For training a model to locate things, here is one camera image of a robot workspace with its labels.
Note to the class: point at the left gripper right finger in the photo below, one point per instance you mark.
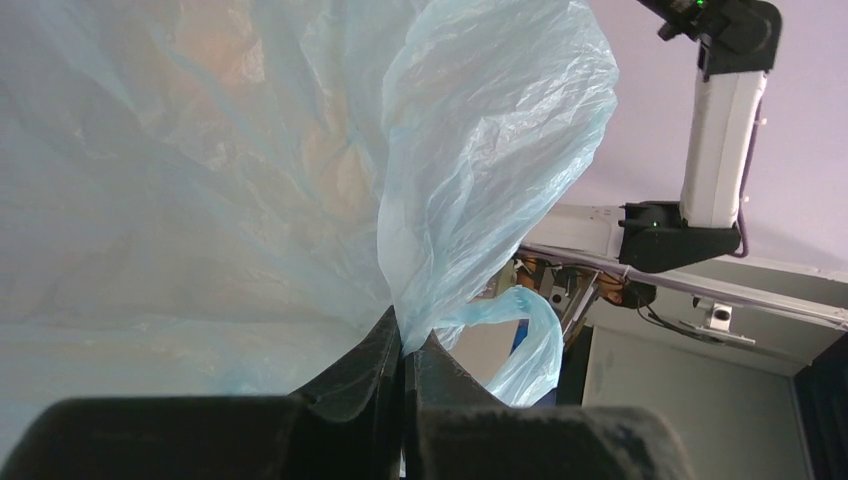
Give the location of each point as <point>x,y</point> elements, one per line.
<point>456,429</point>

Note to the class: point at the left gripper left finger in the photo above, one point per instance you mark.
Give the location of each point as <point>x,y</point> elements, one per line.
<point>343,424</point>

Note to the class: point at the light blue plastic bag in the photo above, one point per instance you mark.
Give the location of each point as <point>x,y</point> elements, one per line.
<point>223,197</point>

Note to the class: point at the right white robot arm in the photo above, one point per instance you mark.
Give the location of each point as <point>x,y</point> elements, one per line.
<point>738,42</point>

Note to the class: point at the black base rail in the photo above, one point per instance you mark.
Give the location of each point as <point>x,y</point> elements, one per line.
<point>558,283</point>

